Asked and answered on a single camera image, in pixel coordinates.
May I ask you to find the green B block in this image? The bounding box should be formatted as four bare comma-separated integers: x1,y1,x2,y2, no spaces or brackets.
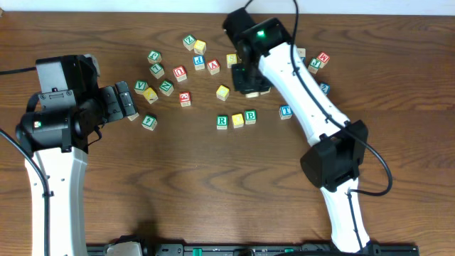
245,110,257,124

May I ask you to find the yellow O block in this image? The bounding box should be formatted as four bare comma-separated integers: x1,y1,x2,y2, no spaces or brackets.
232,113,245,129

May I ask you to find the green R block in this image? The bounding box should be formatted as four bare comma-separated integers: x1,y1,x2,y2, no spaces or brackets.
216,115,228,130

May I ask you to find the blue T block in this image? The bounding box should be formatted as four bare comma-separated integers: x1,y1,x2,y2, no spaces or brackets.
279,105,293,119

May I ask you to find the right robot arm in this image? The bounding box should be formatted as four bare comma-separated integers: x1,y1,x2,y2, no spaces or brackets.
223,8,370,252

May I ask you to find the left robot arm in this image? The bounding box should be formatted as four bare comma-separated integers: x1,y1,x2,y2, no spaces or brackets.
16,54,139,255

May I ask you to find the green V block right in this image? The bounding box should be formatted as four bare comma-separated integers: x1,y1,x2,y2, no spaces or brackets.
260,88,271,95

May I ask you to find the green v block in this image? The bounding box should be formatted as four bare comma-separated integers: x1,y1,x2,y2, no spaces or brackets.
260,88,271,95
134,80,149,95

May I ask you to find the green V block left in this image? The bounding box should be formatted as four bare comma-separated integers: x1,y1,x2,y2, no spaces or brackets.
134,80,149,95

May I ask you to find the green 4 block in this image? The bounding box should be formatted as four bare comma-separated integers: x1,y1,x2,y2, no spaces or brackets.
141,115,157,131

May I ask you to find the yellow block beside R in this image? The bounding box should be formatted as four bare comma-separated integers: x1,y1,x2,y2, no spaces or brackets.
215,85,230,101

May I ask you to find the red A block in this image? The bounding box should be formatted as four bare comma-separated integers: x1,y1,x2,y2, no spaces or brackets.
207,59,220,75

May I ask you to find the green N block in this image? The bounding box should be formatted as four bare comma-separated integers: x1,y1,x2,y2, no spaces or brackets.
159,80,174,97

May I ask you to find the green 7 block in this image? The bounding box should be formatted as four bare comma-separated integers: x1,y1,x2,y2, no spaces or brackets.
149,63,164,79

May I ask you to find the blue P block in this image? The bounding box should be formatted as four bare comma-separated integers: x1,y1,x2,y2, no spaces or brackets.
193,55,205,70

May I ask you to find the green J block left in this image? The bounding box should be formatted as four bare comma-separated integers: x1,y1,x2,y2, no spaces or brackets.
147,50,162,64

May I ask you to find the green j block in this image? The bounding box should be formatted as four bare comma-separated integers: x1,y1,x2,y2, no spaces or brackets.
147,50,162,64
308,58,322,74

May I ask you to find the yellow block beside Z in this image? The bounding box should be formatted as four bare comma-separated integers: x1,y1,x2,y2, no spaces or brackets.
193,40,207,55

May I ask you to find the white X block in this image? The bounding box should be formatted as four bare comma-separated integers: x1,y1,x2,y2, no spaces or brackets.
297,48,306,63

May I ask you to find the red U block left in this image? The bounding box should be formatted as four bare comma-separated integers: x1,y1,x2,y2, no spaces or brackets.
173,65,188,82

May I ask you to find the green J block right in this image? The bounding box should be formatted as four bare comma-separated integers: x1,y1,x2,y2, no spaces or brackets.
308,58,322,74

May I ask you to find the green Z block top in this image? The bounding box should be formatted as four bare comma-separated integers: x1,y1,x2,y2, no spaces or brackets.
183,34,196,51

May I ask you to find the red M block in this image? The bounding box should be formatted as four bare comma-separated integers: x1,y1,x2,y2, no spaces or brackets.
316,52,330,68

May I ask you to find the blue 2 block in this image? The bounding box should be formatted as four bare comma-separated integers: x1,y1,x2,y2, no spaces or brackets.
319,82,331,95

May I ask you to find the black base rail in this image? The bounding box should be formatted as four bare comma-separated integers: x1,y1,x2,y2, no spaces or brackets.
86,235,420,256

